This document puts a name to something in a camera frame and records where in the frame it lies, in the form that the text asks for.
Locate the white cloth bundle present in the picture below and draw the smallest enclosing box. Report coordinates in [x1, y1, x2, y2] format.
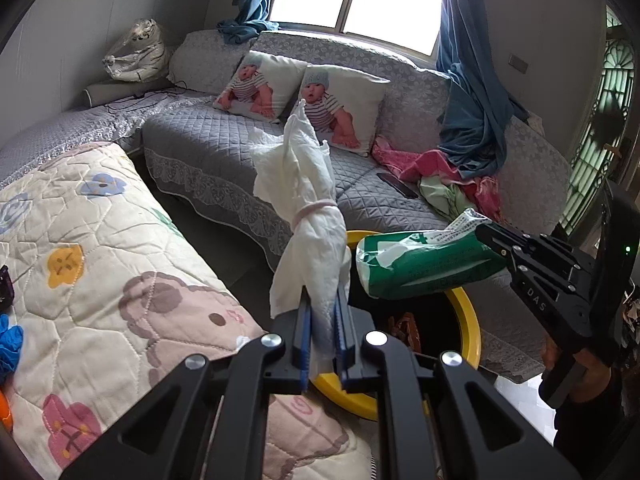
[248, 99, 353, 378]

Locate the orange snack wrapper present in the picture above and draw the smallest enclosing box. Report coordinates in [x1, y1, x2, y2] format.
[387, 312, 422, 356]

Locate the baby print pillow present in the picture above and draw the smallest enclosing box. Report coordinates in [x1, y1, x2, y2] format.
[212, 50, 308, 123]
[285, 64, 391, 157]

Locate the cartoon bear printed quilt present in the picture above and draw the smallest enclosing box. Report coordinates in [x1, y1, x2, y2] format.
[0, 141, 373, 480]

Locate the light green cloth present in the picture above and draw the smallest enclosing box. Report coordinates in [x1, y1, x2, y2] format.
[419, 175, 481, 221]

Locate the long blue curtain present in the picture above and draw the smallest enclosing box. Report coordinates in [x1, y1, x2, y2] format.
[436, 0, 531, 181]

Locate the blue cloth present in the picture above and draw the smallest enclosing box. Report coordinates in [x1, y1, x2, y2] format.
[0, 314, 25, 383]

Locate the green wet wipes packet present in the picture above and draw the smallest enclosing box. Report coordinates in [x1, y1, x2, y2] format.
[355, 208, 508, 301]

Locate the tiger plush in plastic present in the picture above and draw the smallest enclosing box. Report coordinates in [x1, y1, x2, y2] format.
[102, 18, 168, 82]

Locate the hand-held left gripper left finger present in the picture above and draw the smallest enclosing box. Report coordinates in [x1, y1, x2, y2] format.
[57, 285, 313, 480]

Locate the door with green glass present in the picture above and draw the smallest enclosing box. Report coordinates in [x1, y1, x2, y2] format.
[557, 5, 636, 236]

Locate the black phone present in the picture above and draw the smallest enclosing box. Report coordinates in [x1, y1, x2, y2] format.
[376, 172, 420, 198]

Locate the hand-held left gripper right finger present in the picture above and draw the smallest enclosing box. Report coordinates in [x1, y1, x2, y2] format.
[334, 280, 581, 480]

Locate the grey bolster pillow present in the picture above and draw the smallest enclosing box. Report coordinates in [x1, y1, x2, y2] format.
[82, 77, 173, 108]

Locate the pink cloth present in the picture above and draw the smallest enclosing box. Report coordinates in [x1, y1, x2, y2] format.
[371, 136, 503, 221]

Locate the yellow trash bin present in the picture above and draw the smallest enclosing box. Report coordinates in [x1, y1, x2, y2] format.
[310, 230, 482, 421]

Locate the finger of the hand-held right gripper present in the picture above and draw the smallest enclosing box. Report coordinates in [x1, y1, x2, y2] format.
[504, 253, 532, 275]
[475, 222, 536, 257]

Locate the grey quilted sofa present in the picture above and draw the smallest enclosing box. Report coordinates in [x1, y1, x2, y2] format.
[0, 27, 573, 376]

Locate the person's right forearm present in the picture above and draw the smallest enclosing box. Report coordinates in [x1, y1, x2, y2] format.
[552, 360, 631, 461]

